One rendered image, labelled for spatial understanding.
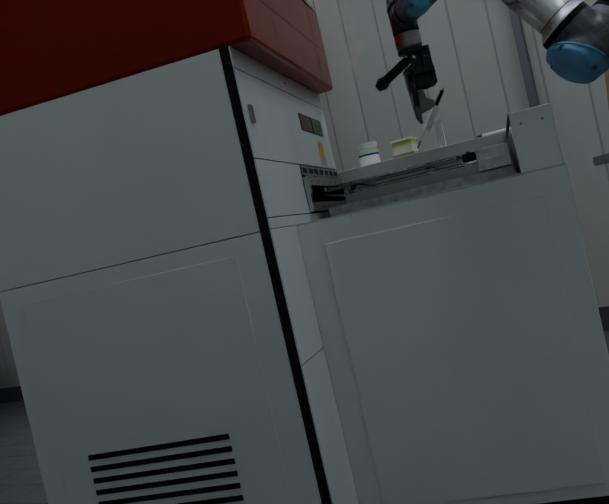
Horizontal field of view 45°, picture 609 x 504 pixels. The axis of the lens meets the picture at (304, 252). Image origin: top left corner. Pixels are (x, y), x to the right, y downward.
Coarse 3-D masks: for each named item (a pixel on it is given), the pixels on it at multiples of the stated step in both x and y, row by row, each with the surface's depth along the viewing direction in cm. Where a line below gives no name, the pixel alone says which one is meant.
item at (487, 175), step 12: (504, 168) 190; (456, 180) 193; (468, 180) 193; (480, 180) 192; (396, 192) 198; (408, 192) 197; (420, 192) 196; (432, 192) 195; (348, 204) 201; (360, 204) 200; (372, 204) 200; (384, 204) 199
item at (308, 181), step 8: (304, 176) 193; (312, 176) 199; (304, 184) 193; (312, 184) 197; (320, 184) 206; (328, 184) 215; (336, 184) 226; (312, 192) 195; (312, 200) 193; (344, 200) 233; (312, 208) 193; (320, 208) 200
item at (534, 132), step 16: (512, 112) 169; (528, 112) 168; (544, 112) 167; (512, 128) 169; (528, 128) 168; (544, 128) 167; (528, 144) 168; (544, 144) 167; (528, 160) 168; (544, 160) 168; (560, 160) 167
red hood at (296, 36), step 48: (0, 0) 171; (48, 0) 167; (96, 0) 164; (144, 0) 161; (192, 0) 159; (240, 0) 156; (288, 0) 199; (0, 48) 171; (48, 48) 168; (96, 48) 165; (144, 48) 162; (192, 48) 160; (240, 48) 162; (288, 48) 187; (0, 96) 172; (48, 96) 169
